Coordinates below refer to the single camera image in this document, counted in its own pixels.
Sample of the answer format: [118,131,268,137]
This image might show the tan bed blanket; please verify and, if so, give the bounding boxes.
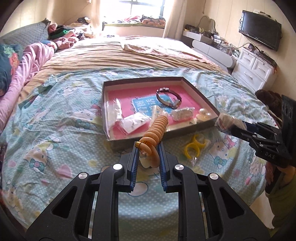
[18,37,225,102]

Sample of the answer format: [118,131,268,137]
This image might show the pile of clothes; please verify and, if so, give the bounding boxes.
[47,16,95,51]

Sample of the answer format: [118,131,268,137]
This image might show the black flat television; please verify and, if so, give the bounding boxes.
[238,10,282,51]

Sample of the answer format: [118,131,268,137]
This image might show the orange spiral hair tie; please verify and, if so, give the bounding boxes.
[135,114,170,168]

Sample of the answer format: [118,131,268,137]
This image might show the white drawer cabinet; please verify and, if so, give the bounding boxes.
[231,48,278,93]

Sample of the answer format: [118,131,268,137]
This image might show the white grey dressing table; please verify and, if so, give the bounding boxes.
[181,30,236,74]

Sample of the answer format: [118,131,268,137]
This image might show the beige curtain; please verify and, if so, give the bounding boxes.
[163,0,187,40]

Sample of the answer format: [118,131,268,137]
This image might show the large pearl earrings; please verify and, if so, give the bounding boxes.
[196,108,212,121]

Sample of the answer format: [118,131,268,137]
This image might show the yellow ring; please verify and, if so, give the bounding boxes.
[182,133,209,166]

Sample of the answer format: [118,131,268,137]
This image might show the white hair claw clip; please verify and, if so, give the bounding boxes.
[149,105,168,126]

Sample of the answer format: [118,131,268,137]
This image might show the pink quilt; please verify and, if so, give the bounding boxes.
[1,41,56,131]

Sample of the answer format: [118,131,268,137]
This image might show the clear plastic zip bag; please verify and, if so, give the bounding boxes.
[106,98,123,131]

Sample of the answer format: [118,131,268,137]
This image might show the brown leather wrist watch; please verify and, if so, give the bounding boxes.
[156,87,182,109]

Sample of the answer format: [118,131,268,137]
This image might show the dark cardboard tray box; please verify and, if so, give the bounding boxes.
[102,77,219,150]

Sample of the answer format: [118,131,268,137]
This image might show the small jewelry plastic bag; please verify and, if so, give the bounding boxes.
[121,112,151,134]

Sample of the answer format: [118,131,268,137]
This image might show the pink floral light blanket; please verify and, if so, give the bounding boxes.
[120,35,211,63]

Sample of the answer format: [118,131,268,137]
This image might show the clear bag with dark jewelry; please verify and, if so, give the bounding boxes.
[215,113,247,135]

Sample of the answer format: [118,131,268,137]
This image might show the white pearl hair clip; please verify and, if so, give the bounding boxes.
[171,108,195,121]

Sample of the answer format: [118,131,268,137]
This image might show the Hello Kitty bed sheet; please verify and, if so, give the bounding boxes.
[1,68,275,240]

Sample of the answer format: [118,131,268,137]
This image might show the clothes on window sill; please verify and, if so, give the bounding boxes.
[118,15,166,28]

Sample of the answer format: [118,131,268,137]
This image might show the dark floral pillow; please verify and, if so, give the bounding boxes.
[0,44,23,96]

